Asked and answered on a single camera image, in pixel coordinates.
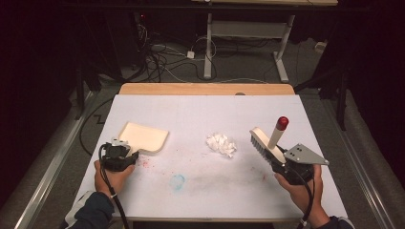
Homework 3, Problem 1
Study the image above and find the pile of white paper scraps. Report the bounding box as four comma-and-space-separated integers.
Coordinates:
205, 132, 239, 158

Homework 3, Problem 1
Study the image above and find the person's right hand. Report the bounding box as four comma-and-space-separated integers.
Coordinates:
273, 163, 331, 229

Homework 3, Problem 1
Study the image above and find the wooden table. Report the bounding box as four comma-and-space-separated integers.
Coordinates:
117, 82, 296, 96

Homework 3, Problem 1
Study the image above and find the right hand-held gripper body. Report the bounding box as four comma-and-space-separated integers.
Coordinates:
271, 143, 330, 186

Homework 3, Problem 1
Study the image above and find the black cable bundle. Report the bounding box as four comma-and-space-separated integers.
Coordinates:
135, 18, 221, 84

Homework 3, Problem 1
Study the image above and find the person's left hand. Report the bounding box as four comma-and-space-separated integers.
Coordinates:
93, 158, 137, 198

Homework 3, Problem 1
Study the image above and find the white metal desk frame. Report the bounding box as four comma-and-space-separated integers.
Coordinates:
190, 0, 339, 84

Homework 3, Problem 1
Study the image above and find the wooden brush with red tip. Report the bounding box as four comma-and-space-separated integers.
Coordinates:
248, 115, 290, 165

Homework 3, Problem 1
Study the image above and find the black floor cable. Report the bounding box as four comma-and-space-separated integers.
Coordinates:
78, 96, 115, 157

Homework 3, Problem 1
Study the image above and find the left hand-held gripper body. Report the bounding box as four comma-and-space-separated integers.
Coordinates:
99, 136, 137, 173

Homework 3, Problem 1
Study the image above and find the black stand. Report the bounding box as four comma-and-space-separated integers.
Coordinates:
74, 63, 88, 121
294, 68, 350, 132

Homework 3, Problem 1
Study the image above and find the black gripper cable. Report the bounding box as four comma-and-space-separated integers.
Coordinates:
292, 166, 317, 229
97, 143, 131, 229

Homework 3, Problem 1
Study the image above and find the white table cover sheet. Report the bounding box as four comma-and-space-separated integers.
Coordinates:
69, 94, 349, 221

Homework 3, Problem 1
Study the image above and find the metal floor rail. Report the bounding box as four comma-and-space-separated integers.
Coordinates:
12, 90, 98, 229
319, 94, 397, 229

